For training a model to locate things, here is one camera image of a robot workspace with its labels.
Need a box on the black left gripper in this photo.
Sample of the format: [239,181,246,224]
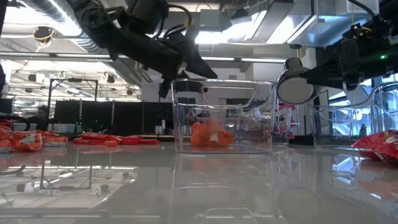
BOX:
[108,18,218,99]

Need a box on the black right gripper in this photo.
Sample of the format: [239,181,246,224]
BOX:
[300,18,398,91]

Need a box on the clear plastic bin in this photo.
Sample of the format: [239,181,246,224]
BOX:
[273,105,301,144]
[310,81,398,147]
[170,78,277,155]

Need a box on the red Skittles candy pack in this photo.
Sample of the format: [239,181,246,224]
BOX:
[351,129,398,166]

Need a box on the black partition panel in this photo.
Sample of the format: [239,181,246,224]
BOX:
[53,100,174,135]

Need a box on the ceiling light bar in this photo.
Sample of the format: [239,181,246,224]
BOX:
[0,52,287,63]

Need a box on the clear storage container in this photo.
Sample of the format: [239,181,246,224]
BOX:
[52,123,77,134]

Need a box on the person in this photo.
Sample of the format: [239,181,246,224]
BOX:
[35,105,50,131]

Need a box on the black metal frame stand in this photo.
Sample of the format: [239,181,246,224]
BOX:
[46,78,99,125]

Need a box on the ceiling cord reel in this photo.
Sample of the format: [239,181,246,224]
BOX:
[33,26,55,52]

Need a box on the black round cable loop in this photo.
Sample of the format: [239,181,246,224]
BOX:
[0,114,32,131]

